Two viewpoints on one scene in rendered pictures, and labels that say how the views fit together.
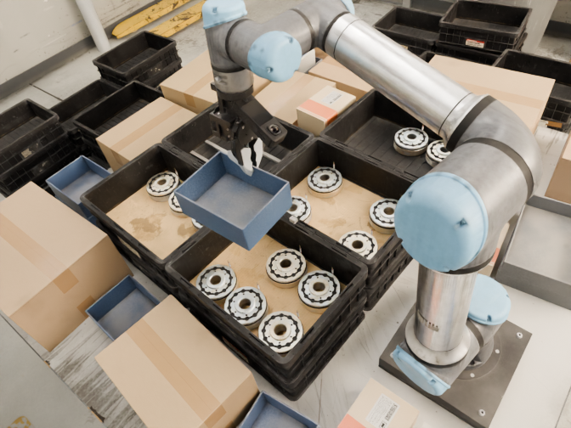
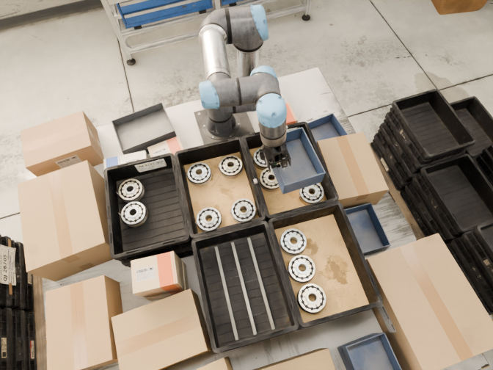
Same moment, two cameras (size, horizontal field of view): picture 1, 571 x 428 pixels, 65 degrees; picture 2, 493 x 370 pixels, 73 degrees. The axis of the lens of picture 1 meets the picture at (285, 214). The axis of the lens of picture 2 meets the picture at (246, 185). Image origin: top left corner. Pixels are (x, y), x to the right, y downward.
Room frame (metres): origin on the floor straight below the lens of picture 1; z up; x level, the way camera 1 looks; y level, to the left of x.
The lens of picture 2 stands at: (1.28, 0.25, 2.14)
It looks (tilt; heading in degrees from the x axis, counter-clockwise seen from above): 64 degrees down; 210
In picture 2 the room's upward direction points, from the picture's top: 4 degrees counter-clockwise
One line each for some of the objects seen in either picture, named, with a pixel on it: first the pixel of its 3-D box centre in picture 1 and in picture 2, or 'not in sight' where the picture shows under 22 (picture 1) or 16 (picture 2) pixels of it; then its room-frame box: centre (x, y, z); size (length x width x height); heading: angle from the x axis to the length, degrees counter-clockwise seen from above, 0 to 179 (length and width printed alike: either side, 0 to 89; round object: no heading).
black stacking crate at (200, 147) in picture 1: (240, 153); (243, 284); (1.12, 0.11, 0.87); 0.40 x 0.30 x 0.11; 41
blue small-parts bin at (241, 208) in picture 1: (234, 198); (293, 160); (0.68, 0.10, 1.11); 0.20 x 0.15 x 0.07; 45
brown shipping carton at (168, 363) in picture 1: (180, 379); (347, 172); (0.45, 0.31, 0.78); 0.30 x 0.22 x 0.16; 38
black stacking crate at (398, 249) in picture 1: (341, 207); (218, 190); (0.82, -0.15, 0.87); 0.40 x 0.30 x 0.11; 41
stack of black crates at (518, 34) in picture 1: (477, 55); not in sight; (2.21, -1.21, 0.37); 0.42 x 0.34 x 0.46; 45
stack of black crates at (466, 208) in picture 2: not in sight; (449, 202); (0.10, 0.92, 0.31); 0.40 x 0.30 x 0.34; 45
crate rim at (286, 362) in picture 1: (263, 270); (287, 167); (0.62, 0.07, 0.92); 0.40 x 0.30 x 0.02; 41
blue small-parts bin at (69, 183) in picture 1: (85, 185); (375, 369); (1.16, 0.65, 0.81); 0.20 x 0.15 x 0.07; 44
